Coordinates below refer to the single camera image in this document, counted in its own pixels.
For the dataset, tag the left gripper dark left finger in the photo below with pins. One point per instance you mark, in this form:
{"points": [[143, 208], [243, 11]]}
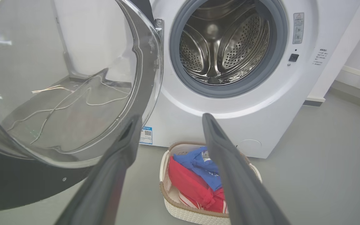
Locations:
{"points": [[105, 187]]}

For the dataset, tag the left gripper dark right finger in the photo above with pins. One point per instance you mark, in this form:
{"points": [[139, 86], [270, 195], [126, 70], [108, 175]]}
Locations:
{"points": [[239, 175]]}

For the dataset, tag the round black glass washer door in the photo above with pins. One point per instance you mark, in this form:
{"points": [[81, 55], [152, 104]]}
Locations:
{"points": [[11, 187]]}

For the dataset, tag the white front-load washing machine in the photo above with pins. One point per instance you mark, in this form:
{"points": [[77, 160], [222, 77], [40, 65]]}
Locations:
{"points": [[261, 103]]}

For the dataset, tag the black door latch socket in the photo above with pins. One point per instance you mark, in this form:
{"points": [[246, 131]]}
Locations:
{"points": [[293, 57]]}

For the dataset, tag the metal door hinge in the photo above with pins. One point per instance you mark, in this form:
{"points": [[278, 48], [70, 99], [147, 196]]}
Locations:
{"points": [[159, 25]]}

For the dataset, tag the round white filter cover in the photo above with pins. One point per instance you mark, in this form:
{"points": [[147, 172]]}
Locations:
{"points": [[250, 146]]}

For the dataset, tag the blue garment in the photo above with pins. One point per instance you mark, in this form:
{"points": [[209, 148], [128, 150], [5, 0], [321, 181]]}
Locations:
{"points": [[198, 165]]}

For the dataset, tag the red garment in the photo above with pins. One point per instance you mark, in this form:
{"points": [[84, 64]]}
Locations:
{"points": [[189, 184]]}

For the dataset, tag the white red-striped garment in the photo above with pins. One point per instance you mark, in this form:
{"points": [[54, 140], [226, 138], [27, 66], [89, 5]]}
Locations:
{"points": [[186, 200]]}

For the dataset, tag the white woven-rim laundry basket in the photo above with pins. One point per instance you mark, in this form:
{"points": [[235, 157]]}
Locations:
{"points": [[192, 217]]}

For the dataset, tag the blue energy label sticker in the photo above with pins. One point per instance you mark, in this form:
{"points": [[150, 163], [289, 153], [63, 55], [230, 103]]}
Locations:
{"points": [[146, 135]]}

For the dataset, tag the perforated steel washer drum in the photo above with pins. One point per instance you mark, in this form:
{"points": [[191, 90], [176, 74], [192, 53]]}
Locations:
{"points": [[236, 43]]}

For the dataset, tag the small printed text label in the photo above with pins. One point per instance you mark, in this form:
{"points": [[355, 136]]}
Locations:
{"points": [[320, 56]]}

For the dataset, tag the grey warning sticker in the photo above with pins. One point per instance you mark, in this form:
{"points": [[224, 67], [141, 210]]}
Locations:
{"points": [[298, 28]]}

